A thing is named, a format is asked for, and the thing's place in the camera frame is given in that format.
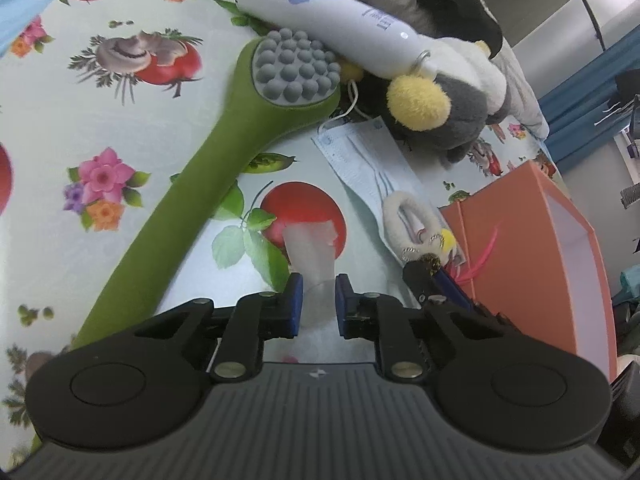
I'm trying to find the fruit printed mat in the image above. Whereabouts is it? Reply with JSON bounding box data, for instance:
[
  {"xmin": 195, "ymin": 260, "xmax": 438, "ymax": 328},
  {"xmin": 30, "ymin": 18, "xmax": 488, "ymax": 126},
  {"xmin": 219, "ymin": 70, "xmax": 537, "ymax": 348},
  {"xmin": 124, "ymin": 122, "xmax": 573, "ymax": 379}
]
[{"xmin": 0, "ymin": 0, "xmax": 556, "ymax": 461}]

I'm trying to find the black jacket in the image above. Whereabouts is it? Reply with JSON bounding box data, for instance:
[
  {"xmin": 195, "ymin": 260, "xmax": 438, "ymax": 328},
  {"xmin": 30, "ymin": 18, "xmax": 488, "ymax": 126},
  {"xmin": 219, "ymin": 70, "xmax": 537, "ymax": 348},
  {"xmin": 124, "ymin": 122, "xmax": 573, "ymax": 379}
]
[{"xmin": 425, "ymin": 0, "xmax": 505, "ymax": 60}]

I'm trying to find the grey duvet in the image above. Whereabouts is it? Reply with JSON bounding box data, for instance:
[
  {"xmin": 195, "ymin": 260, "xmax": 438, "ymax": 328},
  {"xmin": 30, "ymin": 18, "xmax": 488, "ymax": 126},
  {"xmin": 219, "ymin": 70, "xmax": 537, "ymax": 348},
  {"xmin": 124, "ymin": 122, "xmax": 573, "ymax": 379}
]
[{"xmin": 492, "ymin": 37, "xmax": 549, "ymax": 137}]

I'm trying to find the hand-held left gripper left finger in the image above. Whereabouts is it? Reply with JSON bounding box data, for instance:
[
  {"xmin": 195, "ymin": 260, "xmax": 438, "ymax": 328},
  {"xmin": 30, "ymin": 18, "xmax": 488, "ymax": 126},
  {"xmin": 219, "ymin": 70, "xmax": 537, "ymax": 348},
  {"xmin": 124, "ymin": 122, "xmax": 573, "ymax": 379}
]
[{"xmin": 134, "ymin": 272, "xmax": 305, "ymax": 381}]

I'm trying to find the green massage hammer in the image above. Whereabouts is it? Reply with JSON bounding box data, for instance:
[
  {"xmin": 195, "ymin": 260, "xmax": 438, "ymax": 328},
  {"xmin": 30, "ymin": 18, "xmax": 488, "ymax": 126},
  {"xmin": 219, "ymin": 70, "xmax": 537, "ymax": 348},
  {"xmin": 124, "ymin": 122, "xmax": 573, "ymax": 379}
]
[{"xmin": 30, "ymin": 29, "xmax": 343, "ymax": 456}]

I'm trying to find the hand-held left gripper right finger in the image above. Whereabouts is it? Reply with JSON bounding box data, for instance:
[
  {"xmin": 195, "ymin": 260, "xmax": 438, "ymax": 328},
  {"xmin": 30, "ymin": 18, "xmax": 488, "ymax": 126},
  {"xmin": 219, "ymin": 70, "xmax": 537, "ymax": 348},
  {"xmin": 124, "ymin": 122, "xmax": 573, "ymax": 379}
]
[{"xmin": 334, "ymin": 273, "xmax": 523, "ymax": 381}]

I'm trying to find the blue curtain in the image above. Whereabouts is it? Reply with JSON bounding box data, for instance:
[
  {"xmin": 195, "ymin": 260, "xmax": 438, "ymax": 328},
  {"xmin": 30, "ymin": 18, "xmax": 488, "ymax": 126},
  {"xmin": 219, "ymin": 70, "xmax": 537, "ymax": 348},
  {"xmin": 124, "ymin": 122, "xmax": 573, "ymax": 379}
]
[{"xmin": 537, "ymin": 25, "xmax": 640, "ymax": 136}]

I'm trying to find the white fluffy hair tie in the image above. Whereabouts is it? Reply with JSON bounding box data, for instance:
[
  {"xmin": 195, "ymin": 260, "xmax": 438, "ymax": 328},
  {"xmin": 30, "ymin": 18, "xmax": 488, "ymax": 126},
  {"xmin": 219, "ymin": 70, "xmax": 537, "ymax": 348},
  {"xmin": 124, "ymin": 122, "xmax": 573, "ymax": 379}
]
[{"xmin": 382, "ymin": 191, "xmax": 458, "ymax": 263}]

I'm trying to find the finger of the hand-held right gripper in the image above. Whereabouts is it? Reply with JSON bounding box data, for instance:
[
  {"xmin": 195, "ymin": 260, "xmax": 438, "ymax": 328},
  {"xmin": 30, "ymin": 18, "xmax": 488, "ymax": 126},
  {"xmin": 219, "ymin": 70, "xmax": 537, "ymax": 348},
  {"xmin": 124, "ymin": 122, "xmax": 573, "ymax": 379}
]
[{"xmin": 402, "ymin": 257, "xmax": 501, "ymax": 322}]

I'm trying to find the translucent plastic wrapper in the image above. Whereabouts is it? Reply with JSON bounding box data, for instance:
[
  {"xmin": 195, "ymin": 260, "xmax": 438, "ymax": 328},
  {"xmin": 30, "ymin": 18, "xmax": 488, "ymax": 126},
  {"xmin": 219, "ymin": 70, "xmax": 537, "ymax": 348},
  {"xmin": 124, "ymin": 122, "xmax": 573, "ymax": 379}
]
[{"xmin": 282, "ymin": 220, "xmax": 337, "ymax": 331}]

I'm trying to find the orange paper gift bag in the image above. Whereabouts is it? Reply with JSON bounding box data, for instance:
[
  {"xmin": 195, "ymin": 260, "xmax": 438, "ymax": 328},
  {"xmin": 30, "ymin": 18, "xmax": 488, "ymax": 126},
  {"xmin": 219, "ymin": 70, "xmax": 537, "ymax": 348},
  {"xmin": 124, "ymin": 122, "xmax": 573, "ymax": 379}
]
[{"xmin": 440, "ymin": 162, "xmax": 613, "ymax": 378}]

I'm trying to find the white lotion bottle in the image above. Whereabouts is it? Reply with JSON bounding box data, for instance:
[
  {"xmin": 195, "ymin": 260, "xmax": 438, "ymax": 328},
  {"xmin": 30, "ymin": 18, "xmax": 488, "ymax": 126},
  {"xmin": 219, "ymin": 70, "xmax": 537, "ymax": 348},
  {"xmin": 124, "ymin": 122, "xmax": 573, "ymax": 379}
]
[{"xmin": 235, "ymin": 0, "xmax": 436, "ymax": 78}]

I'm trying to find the blue face mask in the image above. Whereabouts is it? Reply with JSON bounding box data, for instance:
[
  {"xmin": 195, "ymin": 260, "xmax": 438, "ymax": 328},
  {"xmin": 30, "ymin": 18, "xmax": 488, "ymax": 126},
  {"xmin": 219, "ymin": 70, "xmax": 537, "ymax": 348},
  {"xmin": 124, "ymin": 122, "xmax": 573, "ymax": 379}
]
[{"xmin": 311, "ymin": 80, "xmax": 443, "ymax": 263}]

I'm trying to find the grey penguin plush toy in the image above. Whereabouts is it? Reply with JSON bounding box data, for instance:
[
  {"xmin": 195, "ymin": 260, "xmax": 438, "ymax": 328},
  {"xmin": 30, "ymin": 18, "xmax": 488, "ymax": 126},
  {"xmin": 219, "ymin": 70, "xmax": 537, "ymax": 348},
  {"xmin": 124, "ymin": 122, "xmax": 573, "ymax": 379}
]
[{"xmin": 345, "ymin": 35, "xmax": 508, "ymax": 163}]

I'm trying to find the pink feather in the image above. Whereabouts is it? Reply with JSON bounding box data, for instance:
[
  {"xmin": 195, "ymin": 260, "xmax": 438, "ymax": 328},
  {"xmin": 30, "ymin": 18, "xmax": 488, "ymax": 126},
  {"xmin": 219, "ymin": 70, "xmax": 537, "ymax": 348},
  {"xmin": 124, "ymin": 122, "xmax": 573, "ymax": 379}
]
[{"xmin": 449, "ymin": 225, "xmax": 502, "ymax": 288}]

